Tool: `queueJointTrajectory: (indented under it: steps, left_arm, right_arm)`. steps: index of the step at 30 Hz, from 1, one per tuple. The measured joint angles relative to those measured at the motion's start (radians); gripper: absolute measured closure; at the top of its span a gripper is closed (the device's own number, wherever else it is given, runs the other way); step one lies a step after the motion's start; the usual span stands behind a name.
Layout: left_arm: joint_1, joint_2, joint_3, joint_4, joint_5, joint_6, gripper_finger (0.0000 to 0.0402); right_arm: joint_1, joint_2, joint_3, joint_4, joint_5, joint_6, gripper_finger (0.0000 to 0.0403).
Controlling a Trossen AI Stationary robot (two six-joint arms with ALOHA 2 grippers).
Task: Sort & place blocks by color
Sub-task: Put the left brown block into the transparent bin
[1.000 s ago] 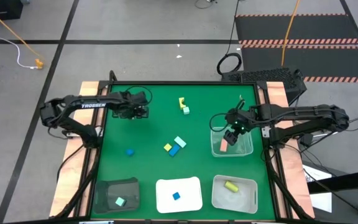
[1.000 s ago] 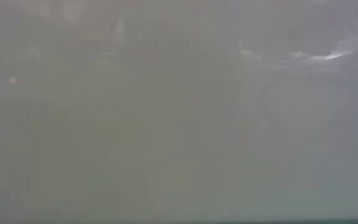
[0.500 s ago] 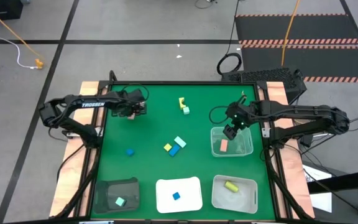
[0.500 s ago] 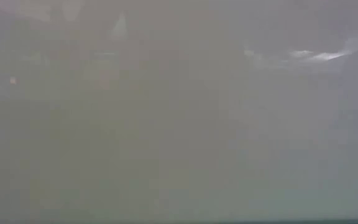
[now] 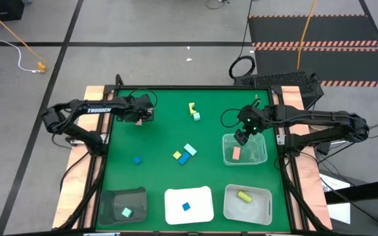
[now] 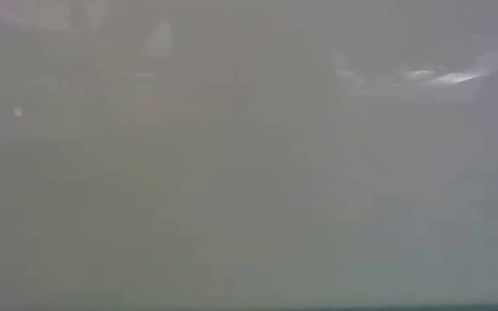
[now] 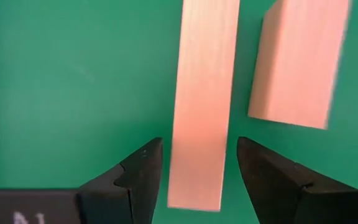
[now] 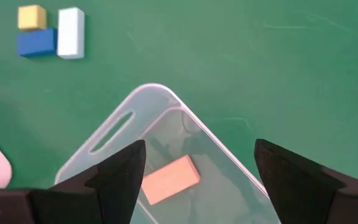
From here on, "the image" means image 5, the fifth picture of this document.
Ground yellow cable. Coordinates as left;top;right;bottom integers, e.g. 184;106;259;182
295;0;318;71

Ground white tray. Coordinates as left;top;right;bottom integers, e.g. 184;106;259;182
164;186;215;226

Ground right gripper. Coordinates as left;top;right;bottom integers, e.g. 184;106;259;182
234;104;268;146

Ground black striped-edge floor mat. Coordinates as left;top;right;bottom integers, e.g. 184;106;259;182
253;47;378;88
247;14;378;47

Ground wooden side board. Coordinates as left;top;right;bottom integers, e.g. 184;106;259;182
280;85;333;230
51;85;111;230

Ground black bar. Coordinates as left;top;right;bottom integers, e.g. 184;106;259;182
325;178;378;205

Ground black perforated computer tower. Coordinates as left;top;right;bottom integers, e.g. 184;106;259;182
233;71;325;112

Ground orange cable with plug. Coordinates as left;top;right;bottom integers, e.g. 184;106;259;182
0;2;47;73

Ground black cable loop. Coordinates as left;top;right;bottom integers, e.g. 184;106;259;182
205;0;231;10

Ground yellow cylinder block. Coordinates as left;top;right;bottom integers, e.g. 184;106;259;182
236;190;253;204

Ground black coiled cable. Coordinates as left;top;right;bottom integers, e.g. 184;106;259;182
228;0;257;80

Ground white box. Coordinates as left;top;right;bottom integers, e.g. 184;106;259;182
320;173;352;224

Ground white cable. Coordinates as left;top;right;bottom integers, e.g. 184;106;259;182
0;0;41;73

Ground mint rectangular block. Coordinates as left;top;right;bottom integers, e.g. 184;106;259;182
183;143;198;157

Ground dark transparent bin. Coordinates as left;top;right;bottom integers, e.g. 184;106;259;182
97;186;149;226

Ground black power adapter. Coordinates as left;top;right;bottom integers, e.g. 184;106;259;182
316;140;333;156

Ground blue rectangular block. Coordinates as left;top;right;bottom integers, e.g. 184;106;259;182
177;151;192;166

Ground clear plastic container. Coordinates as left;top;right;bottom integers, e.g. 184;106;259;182
222;132;268;167

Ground white plastic bin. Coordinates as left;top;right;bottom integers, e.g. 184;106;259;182
223;184;274;226

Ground black box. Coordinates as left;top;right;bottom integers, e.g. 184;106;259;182
0;0;25;24

